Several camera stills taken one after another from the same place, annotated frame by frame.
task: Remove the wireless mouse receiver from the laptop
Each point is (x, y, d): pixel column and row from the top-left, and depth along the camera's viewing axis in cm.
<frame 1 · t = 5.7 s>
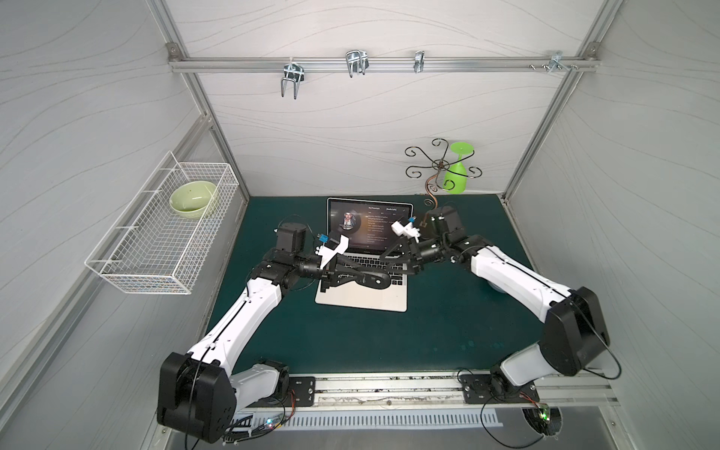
left hand: (361, 274, 68), fingers closed
right hand: (382, 265, 72), fingers open
silver laptop: (372, 229, 100), point 9 cm above the table
brown copper cup holder stand: (439, 164, 88), point 32 cm above the table
green plastic goblet: (456, 176, 86), point 30 cm above the table

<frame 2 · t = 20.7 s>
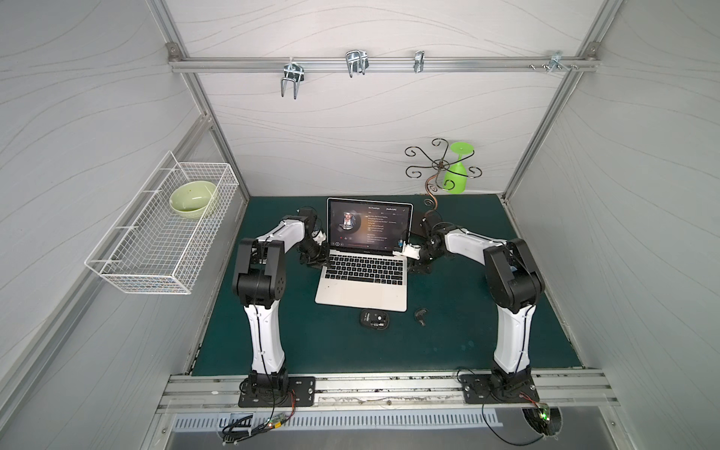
left hand: (327, 264, 98), fingers open
right hand: (413, 260, 101), fingers open
the named things where they were.

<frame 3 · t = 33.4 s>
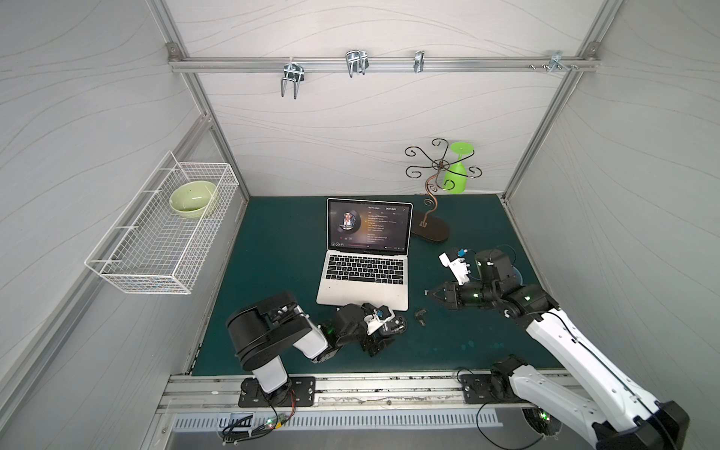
left hand: (387, 327, 85), fingers open
right hand: (430, 293, 73), fingers closed
the named things where they were.

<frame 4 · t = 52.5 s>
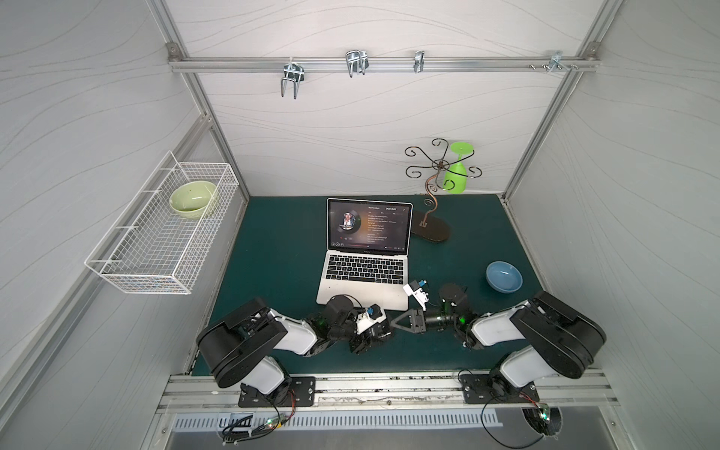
left hand: (380, 333, 83), fingers open
right hand: (392, 323, 79), fingers closed
blue bowl: (503, 277, 98), on the table
the other named things where they were.

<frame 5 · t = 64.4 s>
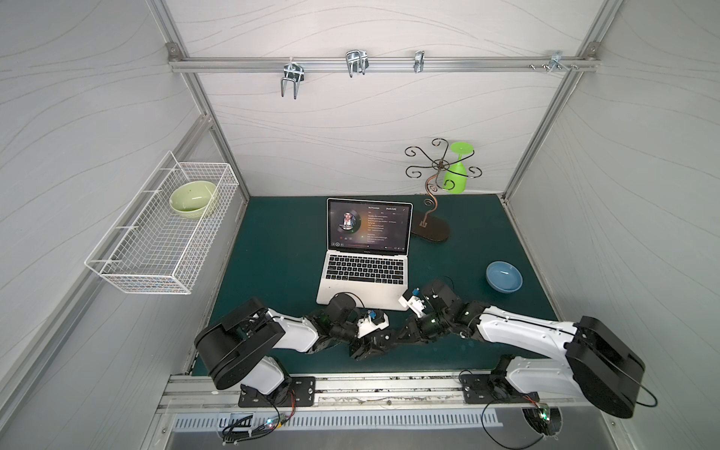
left hand: (382, 344, 80), fingers open
right hand: (395, 339, 77), fingers closed
the named things where they were.

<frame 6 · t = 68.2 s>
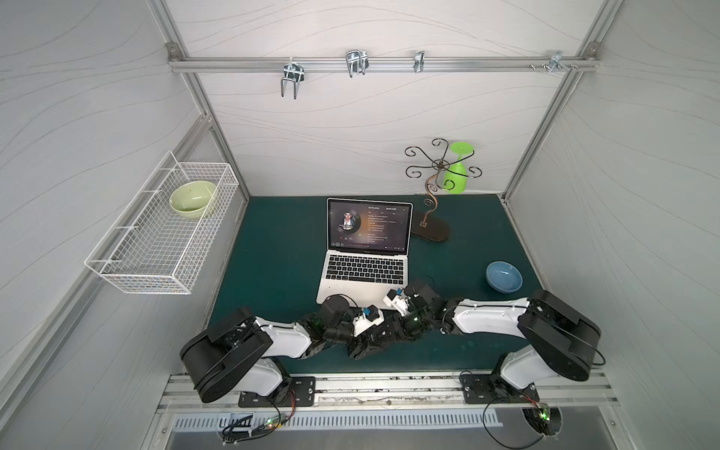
left hand: (381, 340, 79), fingers open
right hand: (381, 337, 81), fingers open
the named things where they were.

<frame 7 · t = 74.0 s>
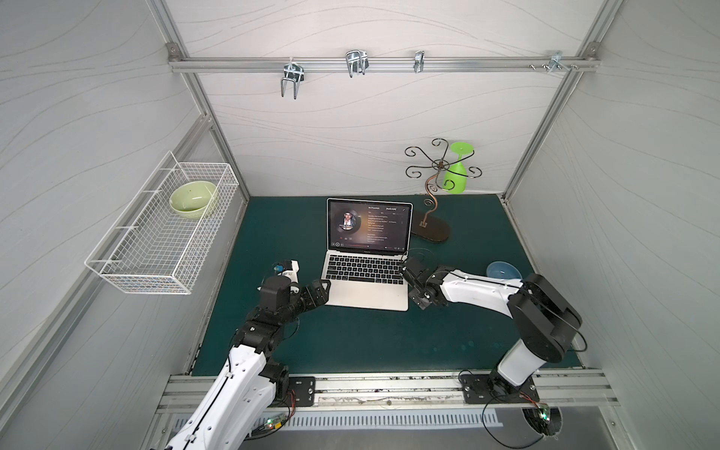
left hand: (319, 286, 80), fingers open
right hand: (433, 281, 91), fingers open
the named things where they were.

